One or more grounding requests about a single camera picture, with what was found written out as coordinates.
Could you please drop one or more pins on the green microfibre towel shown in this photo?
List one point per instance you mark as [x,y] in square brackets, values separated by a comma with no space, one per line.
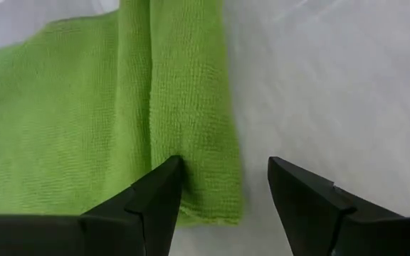
[84,124]

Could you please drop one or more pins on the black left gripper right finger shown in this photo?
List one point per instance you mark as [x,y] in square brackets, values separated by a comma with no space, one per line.
[308,220]

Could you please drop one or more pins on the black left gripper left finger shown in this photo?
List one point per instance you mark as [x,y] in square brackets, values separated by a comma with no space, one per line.
[155,220]

